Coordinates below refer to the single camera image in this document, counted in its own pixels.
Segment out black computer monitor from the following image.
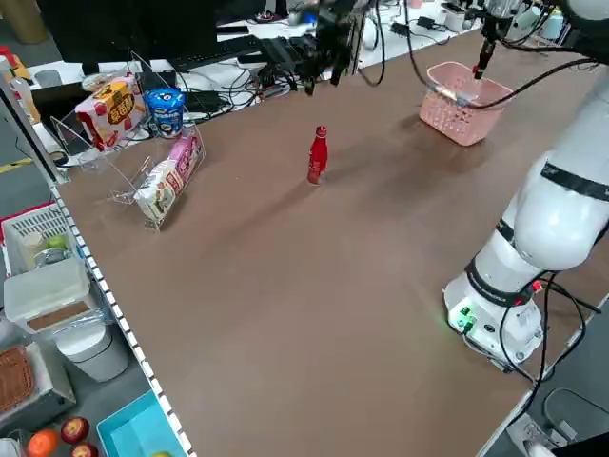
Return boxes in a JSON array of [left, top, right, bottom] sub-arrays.
[[36, 0, 220, 66]]

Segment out pink snack packet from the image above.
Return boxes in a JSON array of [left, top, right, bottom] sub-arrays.
[[167, 134, 202, 190]]

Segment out teal plastic tray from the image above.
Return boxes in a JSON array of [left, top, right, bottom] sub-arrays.
[[96, 389, 191, 457]]

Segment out blue Oreo cup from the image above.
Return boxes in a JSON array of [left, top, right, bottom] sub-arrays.
[[144, 87, 187, 140]]

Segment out orange fruit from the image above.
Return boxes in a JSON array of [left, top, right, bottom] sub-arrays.
[[27, 427, 61, 457]]

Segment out clear plastic drink bottle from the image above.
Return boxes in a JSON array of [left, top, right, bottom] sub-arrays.
[[9, 78, 42, 126]]

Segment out long black hanging cable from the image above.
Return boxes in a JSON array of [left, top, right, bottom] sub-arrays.
[[403, 0, 600, 109]]

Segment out pale teal cup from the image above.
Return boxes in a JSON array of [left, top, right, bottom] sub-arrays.
[[541, 9, 563, 40]]

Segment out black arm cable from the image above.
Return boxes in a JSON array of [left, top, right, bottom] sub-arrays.
[[356, 0, 386, 87]]

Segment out pink perforated plastic basket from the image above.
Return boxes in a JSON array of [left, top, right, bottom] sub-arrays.
[[418, 60, 516, 148]]

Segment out grey metal box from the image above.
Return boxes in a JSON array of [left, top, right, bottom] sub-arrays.
[[0, 341, 78, 432]]

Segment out black keyboard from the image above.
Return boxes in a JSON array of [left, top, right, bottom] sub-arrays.
[[168, 36, 267, 72]]

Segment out white snack packet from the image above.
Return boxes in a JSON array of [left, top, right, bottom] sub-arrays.
[[133, 159, 186, 224]]

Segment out white power strip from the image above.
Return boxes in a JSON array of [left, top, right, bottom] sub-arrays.
[[506, 413, 581, 457]]

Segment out white waste bin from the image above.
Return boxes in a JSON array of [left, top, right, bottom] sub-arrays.
[[55, 323, 130, 383]]

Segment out black base cables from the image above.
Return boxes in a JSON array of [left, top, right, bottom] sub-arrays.
[[494, 273, 601, 387]]

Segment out small red Pepsi bottle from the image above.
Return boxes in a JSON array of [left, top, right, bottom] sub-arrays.
[[306, 124, 330, 186]]

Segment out white slotted plastic basket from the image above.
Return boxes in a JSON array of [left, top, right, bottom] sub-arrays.
[[1, 203, 82, 278]]

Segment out aluminium table edge rail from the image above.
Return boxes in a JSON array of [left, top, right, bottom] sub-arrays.
[[49, 183, 197, 457]]

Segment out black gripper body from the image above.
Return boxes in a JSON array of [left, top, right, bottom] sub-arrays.
[[480, 9, 501, 45], [308, 0, 363, 61]]

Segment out strawberry biscuit box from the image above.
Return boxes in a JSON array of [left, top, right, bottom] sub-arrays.
[[74, 75, 147, 152]]

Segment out white lidded storage box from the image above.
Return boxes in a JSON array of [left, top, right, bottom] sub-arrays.
[[3, 259, 92, 334]]

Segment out clear acrylic display shelf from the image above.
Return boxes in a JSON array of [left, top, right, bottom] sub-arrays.
[[49, 50, 206, 234]]

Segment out brown woven mat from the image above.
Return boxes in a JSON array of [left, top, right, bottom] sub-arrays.
[[0, 346, 37, 413]]

